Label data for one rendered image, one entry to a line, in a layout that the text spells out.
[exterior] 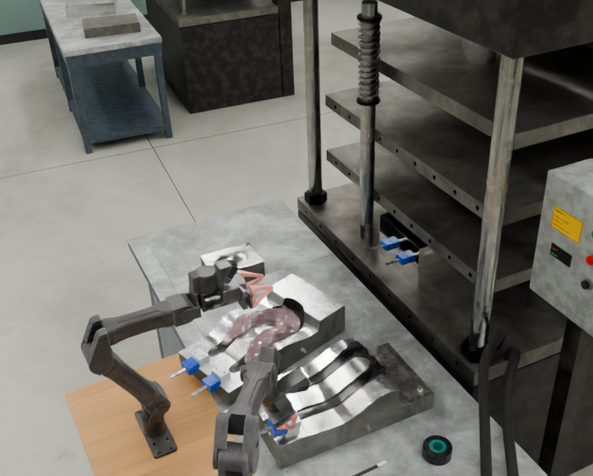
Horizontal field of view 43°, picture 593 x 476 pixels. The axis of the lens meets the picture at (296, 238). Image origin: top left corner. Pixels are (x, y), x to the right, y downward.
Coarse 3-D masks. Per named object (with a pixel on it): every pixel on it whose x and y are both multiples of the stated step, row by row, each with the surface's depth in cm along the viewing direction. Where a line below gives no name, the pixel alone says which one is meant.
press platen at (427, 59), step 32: (352, 32) 291; (384, 32) 289; (416, 32) 288; (448, 32) 286; (384, 64) 261; (416, 64) 258; (448, 64) 256; (544, 64) 253; (576, 64) 252; (448, 96) 232; (480, 96) 231; (544, 96) 229; (576, 96) 228; (480, 128) 221; (544, 128) 211; (576, 128) 217
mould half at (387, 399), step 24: (360, 360) 221; (384, 360) 231; (336, 384) 218; (384, 384) 212; (408, 384) 222; (336, 408) 212; (360, 408) 209; (384, 408) 212; (408, 408) 217; (312, 432) 204; (336, 432) 207; (360, 432) 212; (288, 456) 203; (312, 456) 208
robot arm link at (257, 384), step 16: (256, 368) 179; (272, 368) 180; (256, 384) 173; (272, 384) 182; (240, 400) 167; (256, 400) 168; (224, 416) 161; (240, 416) 162; (256, 416) 161; (224, 432) 160; (240, 432) 164; (256, 432) 160; (224, 448) 160; (256, 448) 161; (256, 464) 162
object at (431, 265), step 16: (384, 224) 284; (400, 224) 280; (400, 240) 276; (416, 240) 270; (384, 256) 292; (416, 256) 268; (432, 256) 270; (400, 272) 283; (416, 272) 272; (432, 272) 274; (448, 272) 278
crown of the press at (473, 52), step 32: (384, 0) 226; (416, 0) 211; (448, 0) 198; (480, 0) 186; (512, 0) 176; (544, 0) 176; (576, 0) 181; (480, 32) 189; (512, 32) 179; (544, 32) 181; (576, 32) 186; (480, 64) 255
